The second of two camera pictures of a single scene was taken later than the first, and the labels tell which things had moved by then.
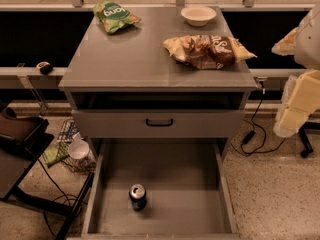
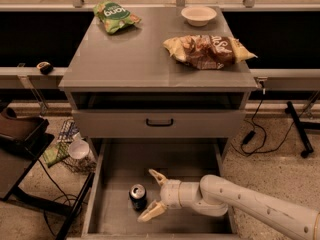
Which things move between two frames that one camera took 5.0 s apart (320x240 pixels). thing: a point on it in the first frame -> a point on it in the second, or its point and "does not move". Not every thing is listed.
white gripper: x=308 y=42 -> x=170 y=193
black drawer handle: x=159 y=124 does not move
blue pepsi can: x=138 y=198 does not move
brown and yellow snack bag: x=206 y=51 does not move
